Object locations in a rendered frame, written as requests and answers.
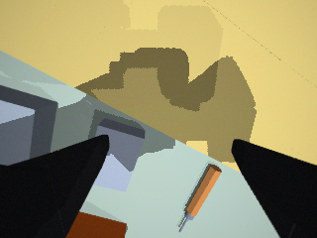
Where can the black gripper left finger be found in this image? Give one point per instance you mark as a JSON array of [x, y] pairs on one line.
[[41, 197]]

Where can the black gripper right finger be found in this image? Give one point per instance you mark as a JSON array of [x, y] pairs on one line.
[[285, 187]]

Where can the light grey rectangular block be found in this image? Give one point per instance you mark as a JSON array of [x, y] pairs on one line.
[[125, 145]]

